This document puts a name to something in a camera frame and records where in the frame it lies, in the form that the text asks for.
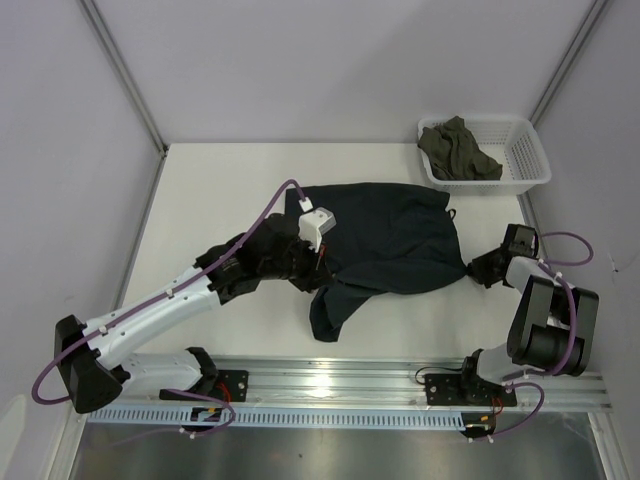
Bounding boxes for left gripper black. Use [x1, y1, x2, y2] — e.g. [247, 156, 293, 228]
[260, 233, 333, 293]

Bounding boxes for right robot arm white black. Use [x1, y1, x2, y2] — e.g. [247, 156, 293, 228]
[456, 224, 599, 404]

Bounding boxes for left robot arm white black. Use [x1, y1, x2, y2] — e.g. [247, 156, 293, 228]
[54, 208, 336, 414]

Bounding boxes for olive green shorts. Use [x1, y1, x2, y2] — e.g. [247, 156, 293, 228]
[418, 116, 503, 181]

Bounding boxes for white plastic basket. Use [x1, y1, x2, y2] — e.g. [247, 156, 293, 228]
[418, 114, 552, 196]

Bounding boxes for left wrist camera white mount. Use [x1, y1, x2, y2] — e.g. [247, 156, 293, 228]
[298, 197, 336, 253]

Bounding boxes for aluminium mounting rail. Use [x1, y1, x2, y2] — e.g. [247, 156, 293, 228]
[67, 354, 614, 414]

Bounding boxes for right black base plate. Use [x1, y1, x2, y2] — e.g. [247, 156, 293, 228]
[414, 367, 517, 407]

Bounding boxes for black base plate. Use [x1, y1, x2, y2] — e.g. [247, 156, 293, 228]
[414, 367, 517, 407]
[186, 370, 249, 403]

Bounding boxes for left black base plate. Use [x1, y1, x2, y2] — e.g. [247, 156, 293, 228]
[186, 370, 249, 403]

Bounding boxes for white slotted cable duct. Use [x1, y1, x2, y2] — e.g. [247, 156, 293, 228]
[88, 404, 465, 431]

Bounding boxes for right aluminium frame post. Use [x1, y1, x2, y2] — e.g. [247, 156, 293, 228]
[529, 0, 614, 128]

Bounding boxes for aluminium frame post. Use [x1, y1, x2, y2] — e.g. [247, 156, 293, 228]
[76, 0, 168, 157]
[529, 0, 614, 128]

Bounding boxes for left aluminium frame post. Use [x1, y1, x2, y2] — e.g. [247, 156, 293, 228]
[76, 0, 168, 157]

